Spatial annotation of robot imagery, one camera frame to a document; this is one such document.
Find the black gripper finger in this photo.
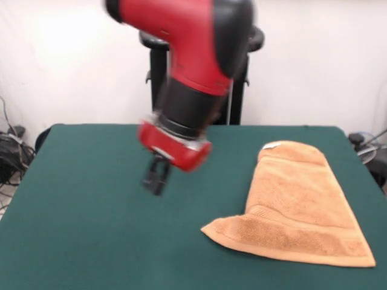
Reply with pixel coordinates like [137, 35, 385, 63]
[153, 159, 172, 196]
[140, 155, 160, 190]

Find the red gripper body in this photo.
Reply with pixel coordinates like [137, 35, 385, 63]
[137, 119, 212, 173]

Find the tan terry towel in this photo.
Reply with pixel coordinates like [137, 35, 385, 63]
[200, 140, 377, 268]

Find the dark green table cloth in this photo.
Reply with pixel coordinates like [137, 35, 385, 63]
[0, 123, 387, 290]

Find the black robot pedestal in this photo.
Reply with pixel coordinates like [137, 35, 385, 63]
[138, 27, 266, 125]

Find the black cable tangle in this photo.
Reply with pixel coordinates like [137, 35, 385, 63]
[0, 96, 36, 212]

